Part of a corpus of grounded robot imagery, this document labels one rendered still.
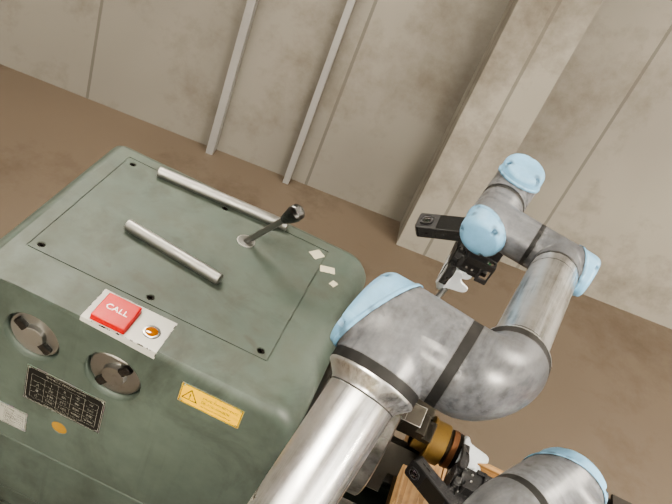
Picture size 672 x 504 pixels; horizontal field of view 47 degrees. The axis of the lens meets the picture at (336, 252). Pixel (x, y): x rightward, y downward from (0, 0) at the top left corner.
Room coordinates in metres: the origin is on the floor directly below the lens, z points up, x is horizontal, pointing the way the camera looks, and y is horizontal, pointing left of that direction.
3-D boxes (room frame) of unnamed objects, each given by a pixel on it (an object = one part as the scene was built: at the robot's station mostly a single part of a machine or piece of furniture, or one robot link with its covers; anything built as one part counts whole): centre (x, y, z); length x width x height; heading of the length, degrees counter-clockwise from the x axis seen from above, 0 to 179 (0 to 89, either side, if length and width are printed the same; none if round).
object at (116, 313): (0.85, 0.28, 1.26); 0.06 x 0.06 x 0.02; 87
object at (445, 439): (1.05, -0.33, 1.08); 0.09 x 0.09 x 0.09; 87
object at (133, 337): (0.86, 0.26, 1.23); 0.13 x 0.08 x 0.06; 87
